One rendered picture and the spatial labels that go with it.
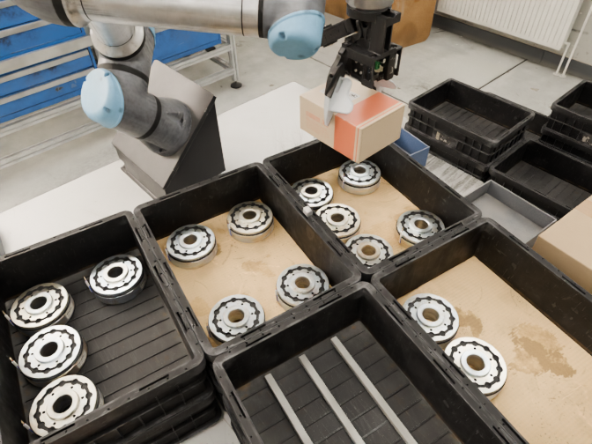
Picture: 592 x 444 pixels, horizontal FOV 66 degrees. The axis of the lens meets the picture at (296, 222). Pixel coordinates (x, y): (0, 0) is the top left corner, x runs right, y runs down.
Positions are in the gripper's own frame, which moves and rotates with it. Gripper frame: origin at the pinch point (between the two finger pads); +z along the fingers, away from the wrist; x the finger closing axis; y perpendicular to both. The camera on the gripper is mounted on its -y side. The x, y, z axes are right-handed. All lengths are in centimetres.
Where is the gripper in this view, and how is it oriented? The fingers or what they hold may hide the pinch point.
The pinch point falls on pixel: (350, 110)
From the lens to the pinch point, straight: 90.6
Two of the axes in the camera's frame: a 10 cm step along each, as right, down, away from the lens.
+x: 7.5, -4.8, 4.6
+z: 0.1, 7.0, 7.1
